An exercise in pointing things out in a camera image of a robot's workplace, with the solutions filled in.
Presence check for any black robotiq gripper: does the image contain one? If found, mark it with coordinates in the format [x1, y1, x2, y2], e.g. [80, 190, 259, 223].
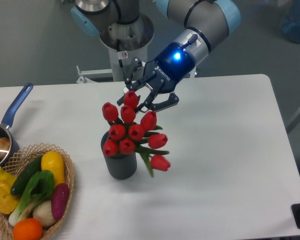
[116, 41, 196, 113]

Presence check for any red tulip bouquet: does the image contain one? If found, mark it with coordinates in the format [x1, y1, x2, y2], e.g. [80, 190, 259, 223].
[100, 91, 171, 177]

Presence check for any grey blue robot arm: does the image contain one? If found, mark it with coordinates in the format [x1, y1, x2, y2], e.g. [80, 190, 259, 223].
[71, 0, 241, 113]

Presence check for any dark grey ribbed vase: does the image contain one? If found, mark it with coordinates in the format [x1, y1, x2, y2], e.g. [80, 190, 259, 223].
[100, 130, 138, 181]

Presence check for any yellow squash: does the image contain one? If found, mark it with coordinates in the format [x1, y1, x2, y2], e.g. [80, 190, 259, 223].
[41, 151, 66, 188]

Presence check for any purple sweet potato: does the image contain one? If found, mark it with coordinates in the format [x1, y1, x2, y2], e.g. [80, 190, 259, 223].
[51, 183, 70, 221]

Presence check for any green bok choy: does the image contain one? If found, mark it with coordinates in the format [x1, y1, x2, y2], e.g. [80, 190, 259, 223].
[8, 170, 54, 226]

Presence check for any green cucumber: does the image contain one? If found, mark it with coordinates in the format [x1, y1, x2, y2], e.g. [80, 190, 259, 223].
[10, 155, 43, 196]

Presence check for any bread roll in saucepan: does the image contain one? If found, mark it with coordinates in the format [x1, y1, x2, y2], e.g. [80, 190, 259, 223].
[0, 137, 10, 160]

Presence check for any white garlic bulb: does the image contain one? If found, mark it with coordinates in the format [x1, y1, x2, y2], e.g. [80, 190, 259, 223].
[32, 200, 57, 228]

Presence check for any yellow bell pepper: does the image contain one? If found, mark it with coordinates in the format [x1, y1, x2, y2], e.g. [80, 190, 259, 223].
[0, 166, 20, 215]

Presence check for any orange fruit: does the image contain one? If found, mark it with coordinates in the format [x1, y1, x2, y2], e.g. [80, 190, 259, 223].
[12, 218, 43, 240]

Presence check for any woven wicker basket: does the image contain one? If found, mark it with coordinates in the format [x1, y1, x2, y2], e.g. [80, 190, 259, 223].
[0, 142, 75, 240]

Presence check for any black cable on pedestal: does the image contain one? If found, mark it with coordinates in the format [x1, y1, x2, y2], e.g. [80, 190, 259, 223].
[115, 38, 128, 82]

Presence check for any blue handled saucepan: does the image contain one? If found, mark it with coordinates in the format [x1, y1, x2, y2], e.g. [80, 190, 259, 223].
[0, 83, 34, 167]

